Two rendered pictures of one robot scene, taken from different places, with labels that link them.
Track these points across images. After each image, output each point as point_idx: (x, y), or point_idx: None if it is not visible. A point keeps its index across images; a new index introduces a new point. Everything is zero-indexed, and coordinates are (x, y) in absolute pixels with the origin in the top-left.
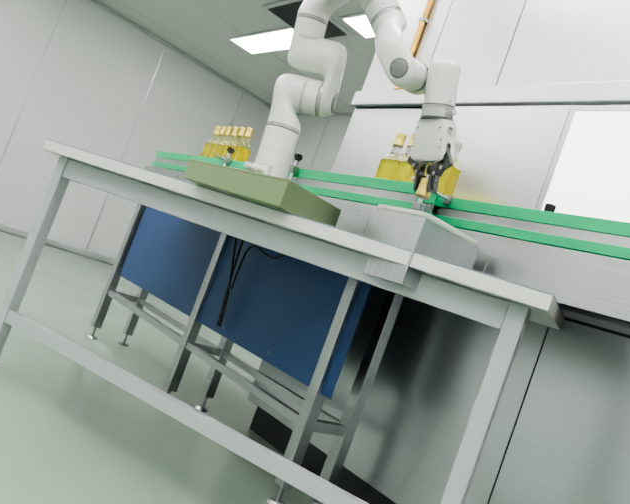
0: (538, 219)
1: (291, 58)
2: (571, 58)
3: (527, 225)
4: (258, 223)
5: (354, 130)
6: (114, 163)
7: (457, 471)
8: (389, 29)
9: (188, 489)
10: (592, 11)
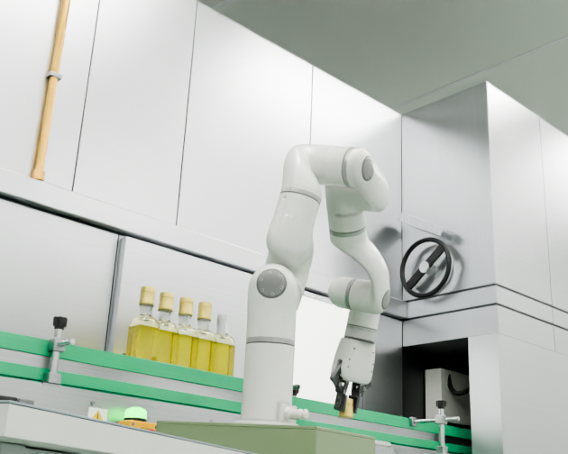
0: (328, 412)
1: (299, 250)
2: (242, 221)
3: (321, 417)
4: None
5: None
6: (181, 446)
7: None
8: (380, 255)
9: None
10: (248, 177)
